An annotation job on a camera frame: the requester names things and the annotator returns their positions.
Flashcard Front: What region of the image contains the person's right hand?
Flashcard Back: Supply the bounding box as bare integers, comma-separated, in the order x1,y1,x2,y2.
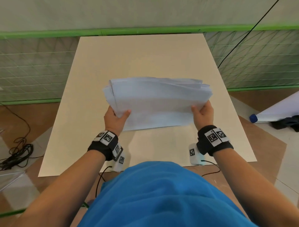
191,100,214,131

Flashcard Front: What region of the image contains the person's left hand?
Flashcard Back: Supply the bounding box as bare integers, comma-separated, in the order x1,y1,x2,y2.
104,106,131,137

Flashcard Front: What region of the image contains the stack of white paper sheets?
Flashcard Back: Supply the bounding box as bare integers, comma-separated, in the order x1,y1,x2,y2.
102,77,213,131

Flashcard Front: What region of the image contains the person's right forearm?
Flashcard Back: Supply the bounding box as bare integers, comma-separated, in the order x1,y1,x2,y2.
212,148,299,227

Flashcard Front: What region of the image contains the person's left forearm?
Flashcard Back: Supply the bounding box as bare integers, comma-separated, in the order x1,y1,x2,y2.
14,150,106,227

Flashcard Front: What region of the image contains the green framed mesh fence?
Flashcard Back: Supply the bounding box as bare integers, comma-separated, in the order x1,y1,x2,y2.
0,23,299,106

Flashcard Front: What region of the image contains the white roll with blue cap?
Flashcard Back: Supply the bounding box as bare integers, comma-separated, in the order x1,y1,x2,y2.
249,91,299,123

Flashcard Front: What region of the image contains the blue shirt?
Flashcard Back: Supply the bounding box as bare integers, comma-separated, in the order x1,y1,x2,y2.
78,161,257,227

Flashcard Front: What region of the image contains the dark cloth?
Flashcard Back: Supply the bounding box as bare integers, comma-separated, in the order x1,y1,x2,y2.
271,116,299,133

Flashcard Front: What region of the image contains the black left wrist camera band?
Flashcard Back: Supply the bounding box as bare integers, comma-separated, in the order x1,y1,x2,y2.
87,130,126,172

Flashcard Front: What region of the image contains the black wrist camera band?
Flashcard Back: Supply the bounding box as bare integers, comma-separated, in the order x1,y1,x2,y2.
189,125,234,166
87,130,126,172

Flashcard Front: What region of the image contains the black right wrist camera band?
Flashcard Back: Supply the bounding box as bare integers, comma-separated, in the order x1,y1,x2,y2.
189,125,234,166

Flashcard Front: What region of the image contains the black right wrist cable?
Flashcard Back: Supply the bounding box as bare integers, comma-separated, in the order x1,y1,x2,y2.
200,160,221,177

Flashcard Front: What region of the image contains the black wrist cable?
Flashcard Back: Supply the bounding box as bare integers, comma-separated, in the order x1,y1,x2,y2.
95,166,113,199
200,160,221,177

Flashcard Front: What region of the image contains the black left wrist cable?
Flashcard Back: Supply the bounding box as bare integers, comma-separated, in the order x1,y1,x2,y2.
95,166,113,199

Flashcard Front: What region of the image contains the black hanging cable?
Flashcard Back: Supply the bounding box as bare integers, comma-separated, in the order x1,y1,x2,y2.
217,0,280,69

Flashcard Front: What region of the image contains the black coiled cable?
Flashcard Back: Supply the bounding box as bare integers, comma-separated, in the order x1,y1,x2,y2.
0,103,43,171

